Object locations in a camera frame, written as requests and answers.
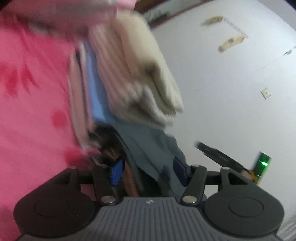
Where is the dark green garment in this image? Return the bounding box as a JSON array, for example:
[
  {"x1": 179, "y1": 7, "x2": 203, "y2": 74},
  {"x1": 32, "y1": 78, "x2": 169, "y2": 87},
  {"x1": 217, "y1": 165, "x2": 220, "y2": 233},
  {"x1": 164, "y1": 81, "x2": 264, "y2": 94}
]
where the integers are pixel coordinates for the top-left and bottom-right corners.
[{"x1": 112, "y1": 121, "x2": 189, "y2": 200}]

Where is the dark patterned folded garment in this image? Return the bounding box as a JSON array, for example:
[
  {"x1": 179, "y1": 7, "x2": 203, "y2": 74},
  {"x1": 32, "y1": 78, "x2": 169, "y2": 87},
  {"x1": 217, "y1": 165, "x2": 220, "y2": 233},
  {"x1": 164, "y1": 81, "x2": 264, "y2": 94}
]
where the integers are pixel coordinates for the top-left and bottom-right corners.
[{"x1": 89, "y1": 126, "x2": 140, "y2": 197}]

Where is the blue folded garment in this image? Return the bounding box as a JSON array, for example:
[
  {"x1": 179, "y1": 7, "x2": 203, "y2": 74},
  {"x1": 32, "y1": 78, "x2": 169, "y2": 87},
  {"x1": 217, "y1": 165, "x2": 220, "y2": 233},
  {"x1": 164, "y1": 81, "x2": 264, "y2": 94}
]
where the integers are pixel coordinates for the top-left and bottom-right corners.
[{"x1": 84, "y1": 42, "x2": 116, "y2": 123}]

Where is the pink checked folded garment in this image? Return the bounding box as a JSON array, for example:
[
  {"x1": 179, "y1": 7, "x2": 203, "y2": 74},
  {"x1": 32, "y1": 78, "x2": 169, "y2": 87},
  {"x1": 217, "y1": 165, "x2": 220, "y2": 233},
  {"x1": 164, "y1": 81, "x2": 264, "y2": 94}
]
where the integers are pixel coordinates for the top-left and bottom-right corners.
[{"x1": 89, "y1": 25, "x2": 175, "y2": 128}]

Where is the green lit device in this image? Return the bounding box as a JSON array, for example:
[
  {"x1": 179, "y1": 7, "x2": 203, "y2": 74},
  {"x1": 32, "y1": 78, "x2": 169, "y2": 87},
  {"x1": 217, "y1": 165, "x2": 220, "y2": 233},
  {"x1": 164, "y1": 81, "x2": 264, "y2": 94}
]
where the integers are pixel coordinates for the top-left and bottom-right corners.
[{"x1": 250, "y1": 152, "x2": 272, "y2": 185}]

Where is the pink floral bed sheet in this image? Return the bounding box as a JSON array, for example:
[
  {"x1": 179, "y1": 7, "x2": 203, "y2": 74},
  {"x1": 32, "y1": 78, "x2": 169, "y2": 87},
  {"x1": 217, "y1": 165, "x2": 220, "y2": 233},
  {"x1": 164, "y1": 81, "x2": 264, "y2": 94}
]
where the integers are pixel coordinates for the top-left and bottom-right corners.
[{"x1": 1, "y1": 13, "x2": 88, "y2": 240}]

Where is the beige pink folded garment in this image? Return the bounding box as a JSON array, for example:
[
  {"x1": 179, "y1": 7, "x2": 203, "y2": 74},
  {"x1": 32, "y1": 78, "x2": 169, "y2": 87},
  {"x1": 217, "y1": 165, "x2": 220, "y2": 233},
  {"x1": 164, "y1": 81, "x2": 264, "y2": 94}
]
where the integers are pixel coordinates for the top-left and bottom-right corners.
[{"x1": 67, "y1": 44, "x2": 101, "y2": 150}]

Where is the cream folded garment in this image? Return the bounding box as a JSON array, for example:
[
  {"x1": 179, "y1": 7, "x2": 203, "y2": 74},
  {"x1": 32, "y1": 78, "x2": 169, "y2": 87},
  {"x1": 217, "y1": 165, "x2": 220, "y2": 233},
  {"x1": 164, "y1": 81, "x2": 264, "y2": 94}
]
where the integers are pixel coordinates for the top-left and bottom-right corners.
[{"x1": 112, "y1": 11, "x2": 184, "y2": 114}]

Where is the light pink quilt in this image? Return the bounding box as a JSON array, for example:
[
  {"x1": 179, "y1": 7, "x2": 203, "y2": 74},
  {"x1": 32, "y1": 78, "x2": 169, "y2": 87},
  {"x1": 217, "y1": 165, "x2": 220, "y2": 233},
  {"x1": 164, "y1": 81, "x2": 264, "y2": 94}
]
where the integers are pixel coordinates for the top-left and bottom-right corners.
[{"x1": 7, "y1": 1, "x2": 136, "y2": 35}]

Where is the white wall hook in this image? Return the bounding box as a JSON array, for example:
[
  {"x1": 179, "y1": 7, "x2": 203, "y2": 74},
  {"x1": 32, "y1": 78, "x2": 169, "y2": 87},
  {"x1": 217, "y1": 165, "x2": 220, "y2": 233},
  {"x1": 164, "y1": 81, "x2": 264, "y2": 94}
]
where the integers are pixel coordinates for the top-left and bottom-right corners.
[{"x1": 261, "y1": 88, "x2": 271, "y2": 99}]

